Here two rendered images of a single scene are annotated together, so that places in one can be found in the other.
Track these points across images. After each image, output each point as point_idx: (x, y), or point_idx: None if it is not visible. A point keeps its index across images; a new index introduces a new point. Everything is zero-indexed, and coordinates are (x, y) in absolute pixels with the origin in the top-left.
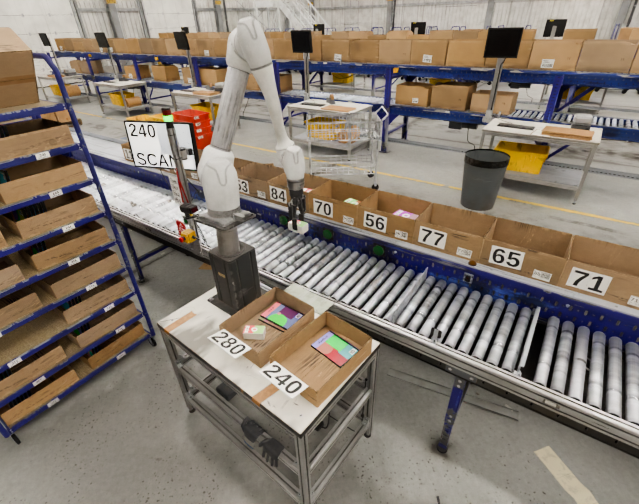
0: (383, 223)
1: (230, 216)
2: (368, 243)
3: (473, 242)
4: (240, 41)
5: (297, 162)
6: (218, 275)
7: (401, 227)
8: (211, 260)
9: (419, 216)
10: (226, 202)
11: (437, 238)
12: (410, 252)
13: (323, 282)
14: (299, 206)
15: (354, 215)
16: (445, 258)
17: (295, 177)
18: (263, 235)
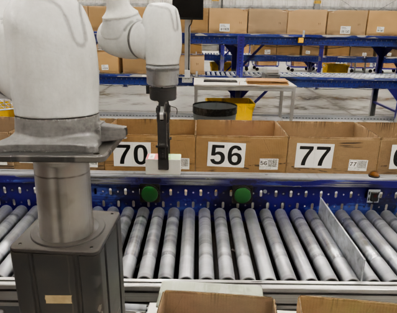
0: (240, 153)
1: (92, 130)
2: (220, 190)
3: (368, 148)
4: None
5: (177, 28)
6: (44, 305)
7: (268, 153)
8: (22, 269)
9: (286, 133)
10: (87, 92)
11: (322, 154)
12: (292, 184)
13: (208, 261)
14: None
15: (191, 153)
16: (342, 177)
17: (173, 59)
18: (27, 226)
